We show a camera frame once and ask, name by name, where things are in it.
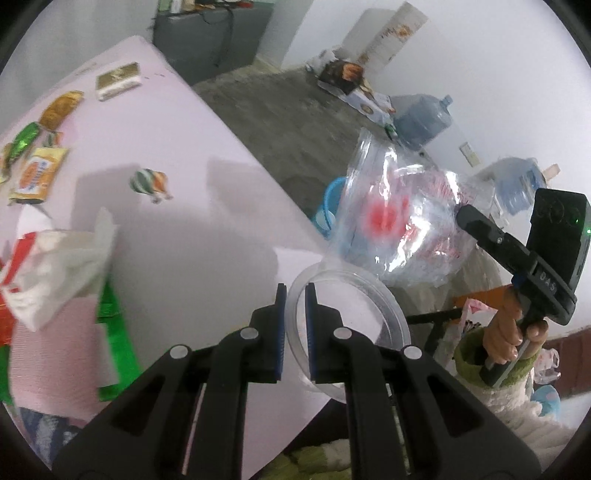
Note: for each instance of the green fuzzy garment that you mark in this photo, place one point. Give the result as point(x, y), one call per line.
point(314, 459)

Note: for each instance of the printed plastic bag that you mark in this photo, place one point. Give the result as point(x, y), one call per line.
point(466, 330)

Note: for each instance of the orange snack wrapper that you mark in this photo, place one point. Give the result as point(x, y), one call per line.
point(60, 110)

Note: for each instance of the white tissue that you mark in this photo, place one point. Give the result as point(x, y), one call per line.
point(55, 267)

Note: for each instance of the dark patterned cloth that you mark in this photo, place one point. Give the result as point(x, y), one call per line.
point(46, 431)

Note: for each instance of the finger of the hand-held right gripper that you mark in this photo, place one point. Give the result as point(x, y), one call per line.
point(489, 233)

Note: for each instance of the person's right forearm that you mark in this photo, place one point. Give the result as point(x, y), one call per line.
point(521, 406)

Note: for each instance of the dark printed box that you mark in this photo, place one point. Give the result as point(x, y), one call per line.
point(344, 76)

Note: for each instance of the clear plastic bag red print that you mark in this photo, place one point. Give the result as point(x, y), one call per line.
point(397, 217)

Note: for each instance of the large blue water bottle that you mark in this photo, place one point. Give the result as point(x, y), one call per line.
point(515, 184)
point(422, 121)

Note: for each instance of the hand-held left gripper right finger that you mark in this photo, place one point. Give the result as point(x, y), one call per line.
point(311, 332)

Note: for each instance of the green snack bag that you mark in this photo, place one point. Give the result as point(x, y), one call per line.
point(117, 350)

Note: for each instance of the flat white printed box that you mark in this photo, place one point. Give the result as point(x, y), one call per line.
point(371, 104)

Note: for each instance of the red white packet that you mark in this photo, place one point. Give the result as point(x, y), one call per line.
point(14, 272)

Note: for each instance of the grey cabinet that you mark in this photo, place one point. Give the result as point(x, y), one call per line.
point(207, 37)

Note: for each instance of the white plastic bag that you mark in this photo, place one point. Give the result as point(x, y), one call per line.
point(323, 60)

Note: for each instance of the white wall socket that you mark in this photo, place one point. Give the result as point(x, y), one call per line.
point(470, 154)

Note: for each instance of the striped candy wrapper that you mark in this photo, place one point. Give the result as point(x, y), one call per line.
point(147, 181)

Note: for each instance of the small orange green wrapper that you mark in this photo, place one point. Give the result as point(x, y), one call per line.
point(53, 137)

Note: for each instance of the clear plastic round lid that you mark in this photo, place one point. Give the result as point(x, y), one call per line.
point(364, 314)

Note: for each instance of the blue plastic basket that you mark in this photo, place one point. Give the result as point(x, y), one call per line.
point(328, 203)

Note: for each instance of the green candy wrapper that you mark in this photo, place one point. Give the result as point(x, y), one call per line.
point(21, 145)

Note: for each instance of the yellow biscuit packet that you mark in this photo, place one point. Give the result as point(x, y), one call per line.
point(39, 173)

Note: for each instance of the tall white printed box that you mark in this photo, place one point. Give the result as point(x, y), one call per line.
point(392, 32)

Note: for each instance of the white gold small box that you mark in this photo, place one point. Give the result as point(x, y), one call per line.
point(119, 81)

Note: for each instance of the person's right hand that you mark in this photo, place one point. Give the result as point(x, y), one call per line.
point(503, 337)

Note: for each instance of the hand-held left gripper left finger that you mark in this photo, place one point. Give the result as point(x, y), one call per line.
point(279, 332)

